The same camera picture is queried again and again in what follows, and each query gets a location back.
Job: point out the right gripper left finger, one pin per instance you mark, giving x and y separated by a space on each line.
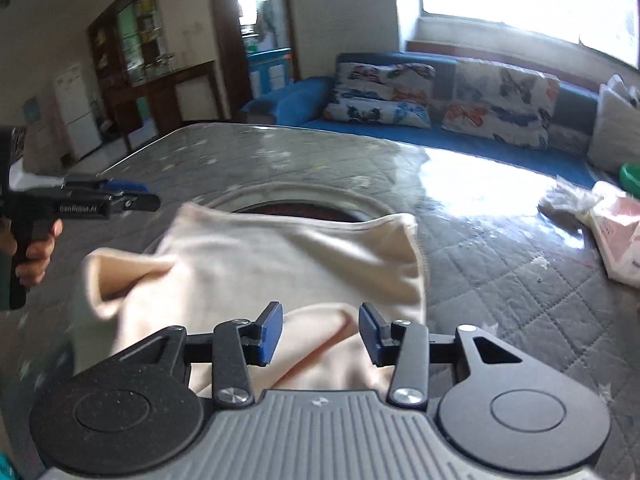
145 405

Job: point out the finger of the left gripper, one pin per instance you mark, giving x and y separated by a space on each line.
134 202
122 187

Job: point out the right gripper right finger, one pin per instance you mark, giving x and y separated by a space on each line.
492 402

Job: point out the cream garment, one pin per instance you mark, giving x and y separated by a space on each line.
212 267

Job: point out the person's left hand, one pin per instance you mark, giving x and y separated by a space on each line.
32 271

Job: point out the white refrigerator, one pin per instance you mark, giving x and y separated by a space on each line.
76 113

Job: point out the dark wooden cabinet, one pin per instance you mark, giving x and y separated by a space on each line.
141 81

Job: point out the grey quilted star mat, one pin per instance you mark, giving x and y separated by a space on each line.
494 260

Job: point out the round black induction cooktop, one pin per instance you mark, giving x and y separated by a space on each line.
310 210

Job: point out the green bowl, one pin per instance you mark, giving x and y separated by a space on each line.
630 176

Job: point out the left butterfly cushion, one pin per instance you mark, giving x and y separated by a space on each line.
397 95

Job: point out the butterfly cushion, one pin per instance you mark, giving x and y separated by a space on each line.
502 102
397 95

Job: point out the grey pillow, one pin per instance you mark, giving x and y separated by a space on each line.
615 138

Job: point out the blue sofa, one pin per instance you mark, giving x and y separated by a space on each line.
301 105

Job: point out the right butterfly cushion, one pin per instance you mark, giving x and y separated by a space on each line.
502 102

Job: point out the panda plush toy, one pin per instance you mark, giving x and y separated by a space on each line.
629 93

